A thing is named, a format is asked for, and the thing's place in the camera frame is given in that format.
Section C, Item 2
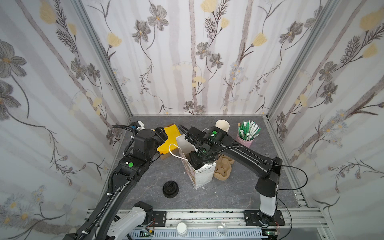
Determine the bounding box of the stack of paper cups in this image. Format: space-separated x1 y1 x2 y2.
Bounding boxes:
215 120 230 133

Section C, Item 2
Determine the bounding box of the pink straw holder cup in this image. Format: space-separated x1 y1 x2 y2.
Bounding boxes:
236 134 253 148

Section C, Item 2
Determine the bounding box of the brown cardboard napkin tray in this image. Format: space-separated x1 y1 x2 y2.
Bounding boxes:
160 153 171 160

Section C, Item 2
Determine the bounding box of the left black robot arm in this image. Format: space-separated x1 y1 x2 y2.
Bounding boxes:
64 125 168 240

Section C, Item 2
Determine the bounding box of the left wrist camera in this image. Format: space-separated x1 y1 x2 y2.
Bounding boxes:
130 121 145 131

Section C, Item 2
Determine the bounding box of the brown pulp cup carrier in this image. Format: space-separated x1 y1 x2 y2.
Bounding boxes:
214 155 235 181

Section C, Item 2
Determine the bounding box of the stack of black lids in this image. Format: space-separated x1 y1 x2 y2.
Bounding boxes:
162 181 179 199

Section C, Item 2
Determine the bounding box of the bundle of wrapped straws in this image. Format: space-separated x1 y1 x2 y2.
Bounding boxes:
238 121 261 141

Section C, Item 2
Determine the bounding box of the aluminium mounting rail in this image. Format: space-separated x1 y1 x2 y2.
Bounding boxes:
88 207 335 240

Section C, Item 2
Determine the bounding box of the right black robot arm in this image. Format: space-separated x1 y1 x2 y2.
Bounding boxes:
178 125 282 228

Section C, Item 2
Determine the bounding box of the white paper bag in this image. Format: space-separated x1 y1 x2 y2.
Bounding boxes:
169 135 216 190

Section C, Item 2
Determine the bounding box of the yellow napkin stack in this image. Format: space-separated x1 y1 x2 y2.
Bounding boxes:
157 124 181 155

